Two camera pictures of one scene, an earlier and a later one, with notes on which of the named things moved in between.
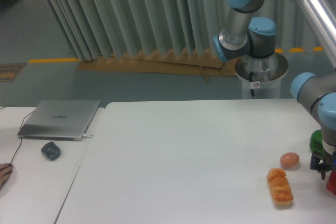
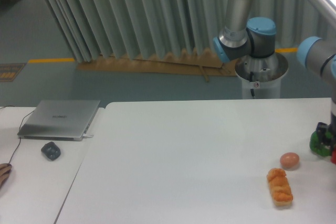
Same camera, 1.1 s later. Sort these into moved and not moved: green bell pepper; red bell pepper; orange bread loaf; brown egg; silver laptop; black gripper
Moved: black gripper; red bell pepper
Not moved: green bell pepper; brown egg; silver laptop; orange bread loaf
